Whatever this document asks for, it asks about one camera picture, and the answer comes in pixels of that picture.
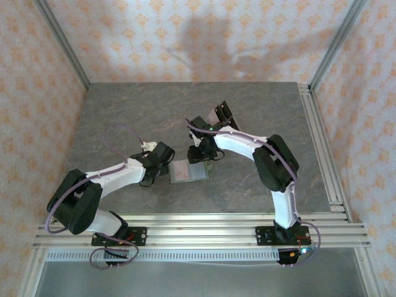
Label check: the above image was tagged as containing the black controller board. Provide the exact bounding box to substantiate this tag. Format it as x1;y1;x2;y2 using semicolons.
277;249;306;269
103;249;131;267

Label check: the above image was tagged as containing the grey metal shelf panel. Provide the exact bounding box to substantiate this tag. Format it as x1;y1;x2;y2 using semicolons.
37;259;369;297

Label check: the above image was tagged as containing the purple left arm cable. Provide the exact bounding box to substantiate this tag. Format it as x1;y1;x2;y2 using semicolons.
45;124;145;269

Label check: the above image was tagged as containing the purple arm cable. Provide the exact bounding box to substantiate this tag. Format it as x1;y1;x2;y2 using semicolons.
45;124;145;269
184;117;322;267

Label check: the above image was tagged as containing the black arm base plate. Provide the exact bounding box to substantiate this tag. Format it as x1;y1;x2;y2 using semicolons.
91;226;147;248
255;225;310;247

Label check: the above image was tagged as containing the white slotted cable duct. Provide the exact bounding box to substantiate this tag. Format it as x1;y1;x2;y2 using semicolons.
45;249;281;263

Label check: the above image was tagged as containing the aluminium side frame rail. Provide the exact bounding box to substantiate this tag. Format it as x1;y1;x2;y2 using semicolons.
297;82;353;223

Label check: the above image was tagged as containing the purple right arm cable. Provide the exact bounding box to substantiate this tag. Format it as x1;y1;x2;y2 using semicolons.
184;117;322;267

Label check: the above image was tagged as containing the aluminium corner post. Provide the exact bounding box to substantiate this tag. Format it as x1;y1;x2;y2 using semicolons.
308;0;369;92
33;0;92;91

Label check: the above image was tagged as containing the aluminium frame leg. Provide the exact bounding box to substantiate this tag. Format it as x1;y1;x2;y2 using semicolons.
20;247;47;297
354;247;386;297

